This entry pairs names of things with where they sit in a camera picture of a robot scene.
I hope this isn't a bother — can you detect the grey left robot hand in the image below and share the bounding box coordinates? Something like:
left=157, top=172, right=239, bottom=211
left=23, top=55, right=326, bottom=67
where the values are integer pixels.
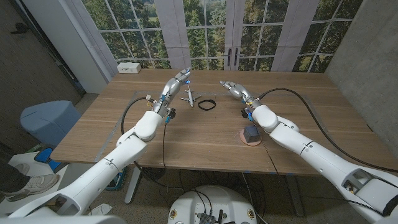
left=151, top=67, right=192, bottom=118

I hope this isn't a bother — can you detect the person's dark trouser leg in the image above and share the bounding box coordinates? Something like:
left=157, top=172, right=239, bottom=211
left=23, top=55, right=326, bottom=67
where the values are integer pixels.
left=0, top=157, right=31, bottom=194

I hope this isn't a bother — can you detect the white rectangular box device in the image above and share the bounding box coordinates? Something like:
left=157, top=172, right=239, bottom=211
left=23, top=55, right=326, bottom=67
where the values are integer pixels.
left=116, top=62, right=142, bottom=75

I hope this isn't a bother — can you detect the crumpled white paper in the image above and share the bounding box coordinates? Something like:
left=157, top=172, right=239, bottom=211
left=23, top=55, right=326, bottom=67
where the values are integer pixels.
left=90, top=203, right=113, bottom=217

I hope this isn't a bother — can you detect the grey table leg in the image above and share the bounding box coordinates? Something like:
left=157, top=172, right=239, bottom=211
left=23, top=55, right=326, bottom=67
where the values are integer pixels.
left=284, top=174, right=305, bottom=218

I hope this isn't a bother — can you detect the grey sneaker with white sole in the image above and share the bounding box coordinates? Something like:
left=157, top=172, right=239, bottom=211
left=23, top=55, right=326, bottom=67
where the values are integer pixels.
left=2, top=173, right=60, bottom=202

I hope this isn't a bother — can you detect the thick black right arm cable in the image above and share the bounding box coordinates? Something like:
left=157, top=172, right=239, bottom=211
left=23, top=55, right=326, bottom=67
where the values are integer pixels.
left=257, top=88, right=398, bottom=174

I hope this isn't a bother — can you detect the dark grey cube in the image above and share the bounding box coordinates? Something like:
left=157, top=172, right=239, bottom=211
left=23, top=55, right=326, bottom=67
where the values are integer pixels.
left=243, top=124, right=261, bottom=144

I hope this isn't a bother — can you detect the blue-grey upholstered stool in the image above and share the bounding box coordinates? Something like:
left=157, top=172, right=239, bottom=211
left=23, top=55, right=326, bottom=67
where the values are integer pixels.
left=20, top=100, right=82, bottom=147

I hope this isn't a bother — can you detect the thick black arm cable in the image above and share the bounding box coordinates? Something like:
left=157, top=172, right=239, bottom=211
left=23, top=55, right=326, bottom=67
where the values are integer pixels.
left=257, top=88, right=398, bottom=174
left=120, top=96, right=156, bottom=138

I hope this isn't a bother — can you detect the blue bin with toys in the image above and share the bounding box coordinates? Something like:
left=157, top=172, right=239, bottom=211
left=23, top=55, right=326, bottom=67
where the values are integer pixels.
left=104, top=169, right=127, bottom=191

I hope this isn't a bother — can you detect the black door handle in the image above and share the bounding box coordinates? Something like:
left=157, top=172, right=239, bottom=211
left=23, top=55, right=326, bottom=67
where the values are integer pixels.
left=10, top=22, right=29, bottom=35

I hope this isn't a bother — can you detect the white robot torso base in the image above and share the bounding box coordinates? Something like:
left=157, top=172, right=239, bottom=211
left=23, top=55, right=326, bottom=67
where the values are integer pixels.
left=167, top=185, right=258, bottom=224

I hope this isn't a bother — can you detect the pink round coaster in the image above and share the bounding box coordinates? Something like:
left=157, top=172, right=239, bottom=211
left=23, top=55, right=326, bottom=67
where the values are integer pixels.
left=239, top=128, right=263, bottom=147

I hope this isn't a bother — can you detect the white table leg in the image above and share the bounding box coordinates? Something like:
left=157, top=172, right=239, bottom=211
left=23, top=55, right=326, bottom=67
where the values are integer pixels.
left=124, top=166, right=144, bottom=205

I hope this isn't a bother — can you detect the printed window forest backdrop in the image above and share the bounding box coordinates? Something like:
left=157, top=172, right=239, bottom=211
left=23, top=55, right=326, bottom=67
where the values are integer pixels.
left=65, top=0, right=364, bottom=74

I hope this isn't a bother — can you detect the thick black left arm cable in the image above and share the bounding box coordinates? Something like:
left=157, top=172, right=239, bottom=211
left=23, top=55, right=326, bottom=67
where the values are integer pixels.
left=120, top=96, right=156, bottom=138

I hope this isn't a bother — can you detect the black round floor fan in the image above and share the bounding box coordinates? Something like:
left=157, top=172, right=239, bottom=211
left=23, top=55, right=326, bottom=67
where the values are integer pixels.
left=142, top=167, right=167, bottom=181

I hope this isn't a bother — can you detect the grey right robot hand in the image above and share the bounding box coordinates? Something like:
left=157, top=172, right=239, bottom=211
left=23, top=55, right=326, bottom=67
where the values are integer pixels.
left=219, top=80, right=264, bottom=110

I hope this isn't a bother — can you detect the white toy airplane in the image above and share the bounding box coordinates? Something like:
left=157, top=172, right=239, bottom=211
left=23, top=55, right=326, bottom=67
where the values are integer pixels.
left=179, top=85, right=202, bottom=108

